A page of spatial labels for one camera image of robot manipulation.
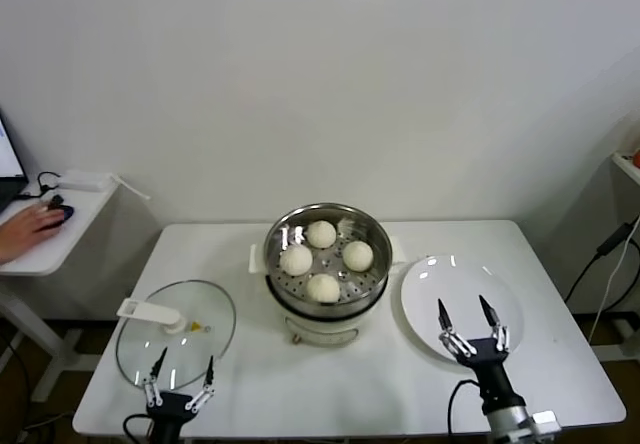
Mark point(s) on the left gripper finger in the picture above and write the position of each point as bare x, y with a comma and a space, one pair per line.
210, 376
157, 371

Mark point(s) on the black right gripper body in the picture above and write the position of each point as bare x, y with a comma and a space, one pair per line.
487, 364

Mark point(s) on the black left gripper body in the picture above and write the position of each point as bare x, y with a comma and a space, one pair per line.
170, 404

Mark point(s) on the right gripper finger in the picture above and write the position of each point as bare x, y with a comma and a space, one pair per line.
444, 321
492, 316

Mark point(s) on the white steamed baozi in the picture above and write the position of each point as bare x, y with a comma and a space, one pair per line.
323, 288
321, 234
357, 255
296, 260

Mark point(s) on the blue computer mouse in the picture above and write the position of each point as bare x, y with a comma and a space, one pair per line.
68, 211

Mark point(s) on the person's bare forearm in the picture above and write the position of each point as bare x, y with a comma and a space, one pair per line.
4, 251

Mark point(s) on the stainless steel steamer basket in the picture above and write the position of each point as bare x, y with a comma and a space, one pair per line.
280, 224

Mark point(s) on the person's bare hand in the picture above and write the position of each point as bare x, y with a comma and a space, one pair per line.
32, 226

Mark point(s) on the white round plate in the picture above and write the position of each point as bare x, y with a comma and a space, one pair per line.
425, 304

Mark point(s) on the white electric cooker pot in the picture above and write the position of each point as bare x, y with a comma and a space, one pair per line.
325, 331

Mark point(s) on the white side desk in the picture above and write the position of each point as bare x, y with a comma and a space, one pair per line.
60, 254

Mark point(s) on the white plastic stick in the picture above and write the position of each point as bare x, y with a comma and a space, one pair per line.
130, 187

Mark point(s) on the small black plug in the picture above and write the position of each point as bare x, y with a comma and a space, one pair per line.
57, 199

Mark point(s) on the white shelf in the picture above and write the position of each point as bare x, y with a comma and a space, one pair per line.
627, 166

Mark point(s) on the white rectangular box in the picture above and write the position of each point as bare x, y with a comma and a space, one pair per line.
84, 180

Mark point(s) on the red object on shelf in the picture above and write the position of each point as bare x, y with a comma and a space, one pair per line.
636, 158

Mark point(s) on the black laptop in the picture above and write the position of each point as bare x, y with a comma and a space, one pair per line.
7, 164

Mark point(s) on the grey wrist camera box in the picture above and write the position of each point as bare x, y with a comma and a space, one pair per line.
545, 421

